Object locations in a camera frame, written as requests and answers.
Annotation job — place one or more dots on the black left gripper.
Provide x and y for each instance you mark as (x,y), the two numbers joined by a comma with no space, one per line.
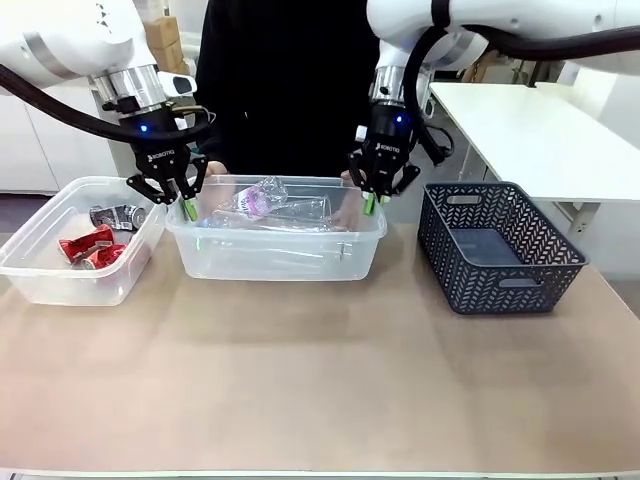
(157,155)

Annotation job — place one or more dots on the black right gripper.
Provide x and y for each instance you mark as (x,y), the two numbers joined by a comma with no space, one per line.
(387,150)

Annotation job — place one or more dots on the crushed silver can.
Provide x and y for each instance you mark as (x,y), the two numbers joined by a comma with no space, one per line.
(117,217)

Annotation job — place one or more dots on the pink label plastic bottle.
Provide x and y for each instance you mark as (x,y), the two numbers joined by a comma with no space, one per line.
(260,197)

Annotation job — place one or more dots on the crushed red soda can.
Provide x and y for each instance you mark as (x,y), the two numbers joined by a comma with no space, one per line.
(85,245)
(105,257)

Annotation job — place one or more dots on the large clear plastic bin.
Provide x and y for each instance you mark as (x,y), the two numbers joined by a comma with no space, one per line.
(280,260)

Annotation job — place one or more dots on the small clear plastic bin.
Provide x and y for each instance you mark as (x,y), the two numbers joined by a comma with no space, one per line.
(65,285)

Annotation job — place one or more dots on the person's right forearm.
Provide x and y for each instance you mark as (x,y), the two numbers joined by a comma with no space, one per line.
(207,125)

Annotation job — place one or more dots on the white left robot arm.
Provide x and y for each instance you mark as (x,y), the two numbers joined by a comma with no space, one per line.
(60,45)

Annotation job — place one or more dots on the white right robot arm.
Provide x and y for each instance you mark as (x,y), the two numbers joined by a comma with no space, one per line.
(400,25)

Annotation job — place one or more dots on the dark grey woven basket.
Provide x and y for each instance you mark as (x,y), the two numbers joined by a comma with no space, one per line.
(500,280)

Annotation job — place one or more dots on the person's right hand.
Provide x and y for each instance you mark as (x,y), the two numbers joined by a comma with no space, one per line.
(217,167)

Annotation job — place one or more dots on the person's left hand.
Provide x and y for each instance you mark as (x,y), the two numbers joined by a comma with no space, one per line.
(347,215)

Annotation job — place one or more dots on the brown cardboard box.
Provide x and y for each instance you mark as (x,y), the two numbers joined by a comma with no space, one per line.
(482,67)
(162,32)
(170,61)

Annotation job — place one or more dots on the white cabinet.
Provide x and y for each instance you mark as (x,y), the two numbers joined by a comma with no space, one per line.
(50,145)

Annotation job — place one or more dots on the person's black sweater torso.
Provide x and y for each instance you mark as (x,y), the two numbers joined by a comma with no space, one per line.
(285,85)

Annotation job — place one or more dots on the white side table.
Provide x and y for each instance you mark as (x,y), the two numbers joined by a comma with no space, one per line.
(540,140)

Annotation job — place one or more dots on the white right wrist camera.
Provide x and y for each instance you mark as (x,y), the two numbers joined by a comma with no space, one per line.
(361,133)

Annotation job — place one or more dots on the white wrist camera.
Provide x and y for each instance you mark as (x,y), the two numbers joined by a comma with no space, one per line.
(177,83)
(361,133)

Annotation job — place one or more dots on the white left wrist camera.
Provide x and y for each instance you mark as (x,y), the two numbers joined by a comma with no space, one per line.
(177,83)

